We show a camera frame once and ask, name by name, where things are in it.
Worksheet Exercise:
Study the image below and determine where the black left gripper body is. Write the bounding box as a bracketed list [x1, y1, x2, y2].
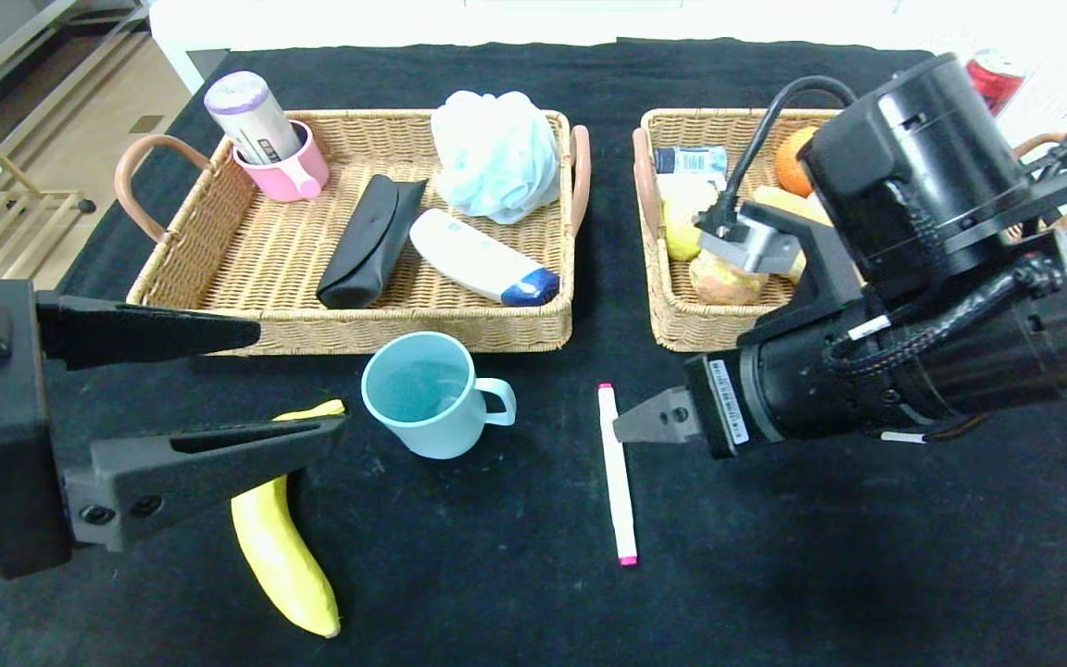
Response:
[0, 278, 73, 581]

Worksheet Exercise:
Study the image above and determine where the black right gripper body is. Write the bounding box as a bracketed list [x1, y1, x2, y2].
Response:
[682, 305, 904, 459]

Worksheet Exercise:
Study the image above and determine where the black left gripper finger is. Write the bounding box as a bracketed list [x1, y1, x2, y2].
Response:
[61, 413, 347, 552]
[33, 290, 262, 371]

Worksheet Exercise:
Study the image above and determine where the white marker with pink cap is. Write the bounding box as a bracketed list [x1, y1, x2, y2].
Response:
[597, 383, 639, 567]

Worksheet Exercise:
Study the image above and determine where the orange fruit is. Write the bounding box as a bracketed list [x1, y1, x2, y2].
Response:
[774, 126, 817, 198]

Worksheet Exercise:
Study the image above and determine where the cream puff pastry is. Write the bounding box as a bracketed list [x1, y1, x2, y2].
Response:
[689, 250, 769, 307]

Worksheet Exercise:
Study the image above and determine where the yellow banana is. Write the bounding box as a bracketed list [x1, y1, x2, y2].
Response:
[231, 399, 348, 639]

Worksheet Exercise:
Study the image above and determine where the yellow lemon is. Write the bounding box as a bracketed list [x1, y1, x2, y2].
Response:
[662, 185, 715, 262]

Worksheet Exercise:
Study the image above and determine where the golden bread loaf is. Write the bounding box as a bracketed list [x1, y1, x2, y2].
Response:
[754, 185, 833, 283]

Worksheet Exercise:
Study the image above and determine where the pink plastic cup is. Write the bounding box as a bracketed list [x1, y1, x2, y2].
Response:
[232, 120, 331, 204]

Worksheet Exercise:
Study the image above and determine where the light blue mug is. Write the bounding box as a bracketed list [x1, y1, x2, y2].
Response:
[361, 332, 518, 460]

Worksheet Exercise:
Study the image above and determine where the black glasses case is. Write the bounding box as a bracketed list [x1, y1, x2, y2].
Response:
[316, 175, 429, 310]

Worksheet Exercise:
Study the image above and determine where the grey tube with purple cap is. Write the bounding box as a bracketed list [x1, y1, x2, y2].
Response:
[204, 71, 305, 168]

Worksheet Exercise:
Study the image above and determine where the small white blue package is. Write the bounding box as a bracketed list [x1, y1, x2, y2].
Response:
[652, 145, 732, 212]

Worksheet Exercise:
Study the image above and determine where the white bottle with blue cap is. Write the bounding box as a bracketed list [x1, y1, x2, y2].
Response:
[408, 208, 560, 308]

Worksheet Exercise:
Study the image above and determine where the wooden platform with rails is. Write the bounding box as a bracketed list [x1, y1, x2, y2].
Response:
[0, 0, 159, 117]

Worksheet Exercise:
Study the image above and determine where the light blue bath pouf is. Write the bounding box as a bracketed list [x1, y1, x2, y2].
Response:
[430, 90, 561, 226]

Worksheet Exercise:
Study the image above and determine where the red soda can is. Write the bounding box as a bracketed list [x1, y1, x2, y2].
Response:
[964, 48, 1027, 117]

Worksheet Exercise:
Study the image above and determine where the wicker basket with brown handles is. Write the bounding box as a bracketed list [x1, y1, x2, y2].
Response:
[114, 109, 592, 359]
[631, 107, 1067, 354]

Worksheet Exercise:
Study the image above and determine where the black right camera bracket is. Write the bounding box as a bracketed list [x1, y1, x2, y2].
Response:
[742, 202, 868, 344]

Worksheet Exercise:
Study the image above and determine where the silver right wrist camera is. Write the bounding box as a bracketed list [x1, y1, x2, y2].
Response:
[698, 215, 798, 275]

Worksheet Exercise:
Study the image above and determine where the black braided cable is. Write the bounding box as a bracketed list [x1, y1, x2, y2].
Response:
[825, 255, 1053, 376]

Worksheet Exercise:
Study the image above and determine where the black camera cable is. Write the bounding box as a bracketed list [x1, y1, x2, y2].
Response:
[719, 76, 860, 233]

